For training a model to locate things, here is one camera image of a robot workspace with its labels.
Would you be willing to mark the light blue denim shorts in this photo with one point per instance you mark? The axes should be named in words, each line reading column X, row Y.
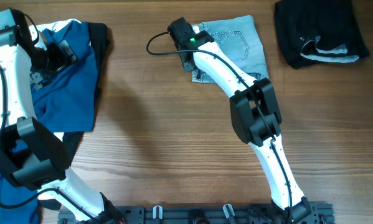
column 239, row 41

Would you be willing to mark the folded black clothes stack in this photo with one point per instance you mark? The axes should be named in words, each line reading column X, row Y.
column 318, row 31

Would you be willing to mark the dark blue t-shirt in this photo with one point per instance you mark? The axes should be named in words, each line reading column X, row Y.
column 10, row 194

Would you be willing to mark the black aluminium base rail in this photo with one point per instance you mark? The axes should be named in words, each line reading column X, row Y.
column 254, row 213

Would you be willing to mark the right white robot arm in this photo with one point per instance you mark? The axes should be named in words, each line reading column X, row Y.
column 255, row 114

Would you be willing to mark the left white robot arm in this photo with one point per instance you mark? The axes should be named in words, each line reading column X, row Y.
column 31, row 156

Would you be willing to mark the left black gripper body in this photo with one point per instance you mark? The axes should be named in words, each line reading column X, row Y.
column 47, row 63

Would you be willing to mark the black garment under pile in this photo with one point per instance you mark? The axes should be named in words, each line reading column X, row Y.
column 67, row 104

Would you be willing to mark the white garment under pile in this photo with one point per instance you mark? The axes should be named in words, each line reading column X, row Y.
column 55, row 27

